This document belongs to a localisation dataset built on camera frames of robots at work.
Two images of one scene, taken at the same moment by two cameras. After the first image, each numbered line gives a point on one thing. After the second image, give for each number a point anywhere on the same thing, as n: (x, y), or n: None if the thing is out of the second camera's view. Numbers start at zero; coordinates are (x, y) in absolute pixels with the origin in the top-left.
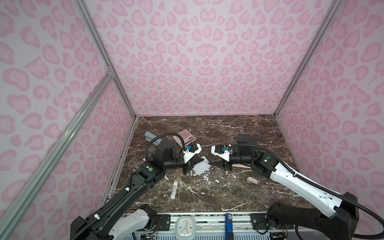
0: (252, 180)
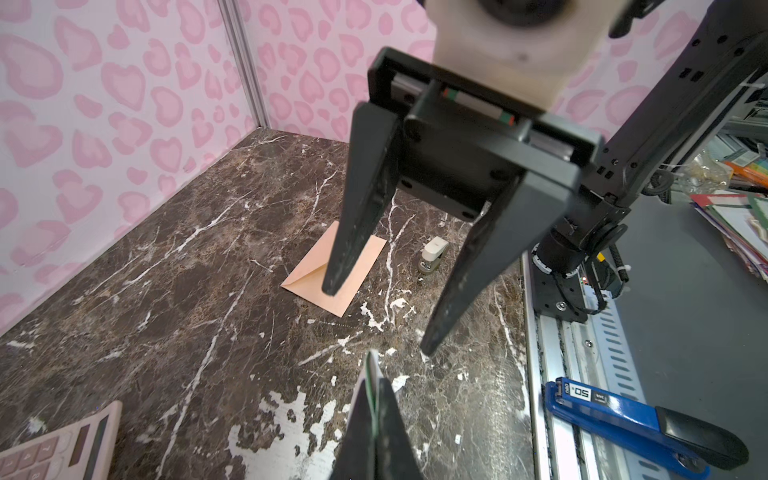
0: (432, 254)
